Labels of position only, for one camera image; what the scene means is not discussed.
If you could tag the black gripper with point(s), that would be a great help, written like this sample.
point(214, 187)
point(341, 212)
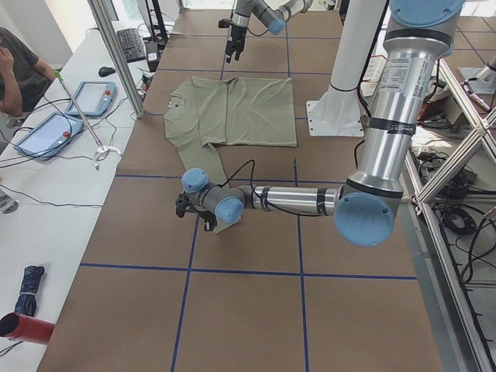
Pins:
point(236, 35)
point(202, 216)

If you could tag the metal rod with green tip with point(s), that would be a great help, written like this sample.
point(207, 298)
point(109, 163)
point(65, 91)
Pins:
point(74, 110)

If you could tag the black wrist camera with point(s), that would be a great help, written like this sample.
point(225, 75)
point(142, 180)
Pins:
point(182, 205)
point(223, 23)

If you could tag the blue teach pendant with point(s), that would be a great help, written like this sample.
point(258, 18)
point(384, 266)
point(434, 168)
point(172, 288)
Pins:
point(95, 97)
point(49, 137)

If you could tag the black computer mouse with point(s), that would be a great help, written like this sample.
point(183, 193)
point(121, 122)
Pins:
point(105, 71)

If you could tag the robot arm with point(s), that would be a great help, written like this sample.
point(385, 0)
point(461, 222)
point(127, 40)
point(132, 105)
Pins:
point(380, 81)
point(273, 19)

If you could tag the olive green long-sleeve shirt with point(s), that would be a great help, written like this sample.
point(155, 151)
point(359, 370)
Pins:
point(237, 111)

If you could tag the aluminium frame post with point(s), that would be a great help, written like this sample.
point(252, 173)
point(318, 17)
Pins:
point(104, 23)

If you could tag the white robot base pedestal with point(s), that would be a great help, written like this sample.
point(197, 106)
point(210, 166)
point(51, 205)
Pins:
point(337, 112)

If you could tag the blue teach pendant far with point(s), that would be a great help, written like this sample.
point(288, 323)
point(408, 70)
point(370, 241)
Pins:
point(95, 97)

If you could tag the blue teach pendant near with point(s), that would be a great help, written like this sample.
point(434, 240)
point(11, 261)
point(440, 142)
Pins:
point(49, 137)

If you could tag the black keyboard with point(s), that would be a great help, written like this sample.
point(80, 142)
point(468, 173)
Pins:
point(131, 44)

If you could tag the red cylinder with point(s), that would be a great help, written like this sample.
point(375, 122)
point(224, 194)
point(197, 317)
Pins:
point(26, 328)

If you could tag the seated person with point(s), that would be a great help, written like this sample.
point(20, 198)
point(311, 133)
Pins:
point(25, 77)

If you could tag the folded dark blue umbrella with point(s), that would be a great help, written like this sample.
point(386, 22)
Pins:
point(26, 302)

